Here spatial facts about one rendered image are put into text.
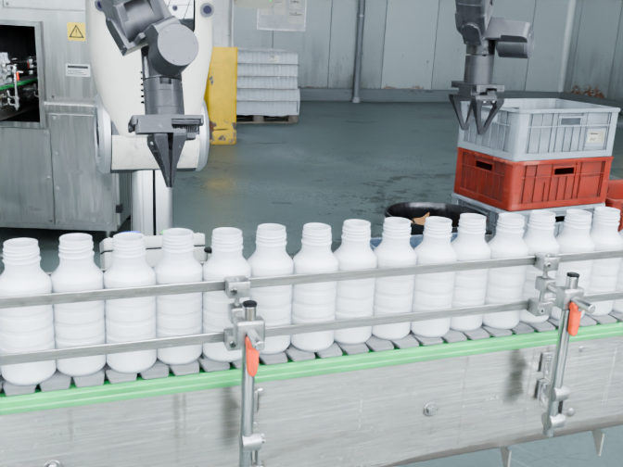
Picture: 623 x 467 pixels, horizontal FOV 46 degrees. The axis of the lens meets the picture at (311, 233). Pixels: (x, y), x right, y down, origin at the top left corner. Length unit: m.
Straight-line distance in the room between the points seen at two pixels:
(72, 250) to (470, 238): 0.53
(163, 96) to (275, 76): 9.41
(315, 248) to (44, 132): 3.78
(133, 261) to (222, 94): 7.71
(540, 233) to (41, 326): 0.69
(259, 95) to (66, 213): 6.10
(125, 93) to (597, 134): 2.54
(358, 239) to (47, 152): 3.79
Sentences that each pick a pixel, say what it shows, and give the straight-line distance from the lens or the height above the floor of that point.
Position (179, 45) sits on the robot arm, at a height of 1.38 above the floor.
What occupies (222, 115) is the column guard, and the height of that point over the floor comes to 0.33.
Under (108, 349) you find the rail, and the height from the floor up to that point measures 1.04.
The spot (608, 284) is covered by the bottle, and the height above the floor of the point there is 1.05.
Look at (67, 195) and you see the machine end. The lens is 4.66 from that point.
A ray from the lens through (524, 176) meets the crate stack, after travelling 3.30.
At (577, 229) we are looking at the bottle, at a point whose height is 1.14.
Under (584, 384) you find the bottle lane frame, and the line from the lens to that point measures 1.21.
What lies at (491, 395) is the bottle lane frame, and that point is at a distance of 1.11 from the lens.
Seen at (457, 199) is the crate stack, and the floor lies 0.64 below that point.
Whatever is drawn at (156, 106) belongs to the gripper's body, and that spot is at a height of 1.29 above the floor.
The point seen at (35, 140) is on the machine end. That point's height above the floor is 0.67.
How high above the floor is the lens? 1.42
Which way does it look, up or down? 16 degrees down
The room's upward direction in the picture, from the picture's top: 3 degrees clockwise
